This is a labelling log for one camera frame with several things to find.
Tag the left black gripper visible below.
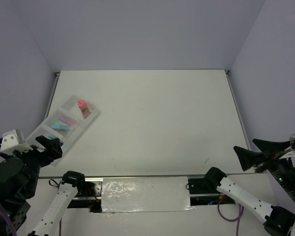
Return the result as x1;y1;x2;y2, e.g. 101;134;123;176
1;134;63;197

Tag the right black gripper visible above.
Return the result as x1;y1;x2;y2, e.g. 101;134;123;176
232;136;295;202

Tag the blue cap highlighter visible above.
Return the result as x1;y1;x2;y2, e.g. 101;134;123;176
51;124;74;131

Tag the purple cap highlighter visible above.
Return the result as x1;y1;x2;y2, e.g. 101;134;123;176
59;117;78;127

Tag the pink cap glue stick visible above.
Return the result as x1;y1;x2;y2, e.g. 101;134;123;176
77;100;91;119

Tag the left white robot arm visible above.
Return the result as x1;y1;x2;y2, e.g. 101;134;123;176
0;134;87;236

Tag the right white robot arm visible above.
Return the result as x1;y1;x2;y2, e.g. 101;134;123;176
204;135;295;236

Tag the clear plastic organizer tray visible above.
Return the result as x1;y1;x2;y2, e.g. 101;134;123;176
26;95;100;156

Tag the silver foil covered panel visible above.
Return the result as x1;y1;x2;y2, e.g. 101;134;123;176
101;177;192;213

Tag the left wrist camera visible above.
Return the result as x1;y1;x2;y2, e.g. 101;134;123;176
0;129;32;155

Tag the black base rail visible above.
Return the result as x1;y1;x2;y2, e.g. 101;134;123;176
67;176;234;213

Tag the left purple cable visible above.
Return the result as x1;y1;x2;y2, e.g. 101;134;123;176
0;141;18;236

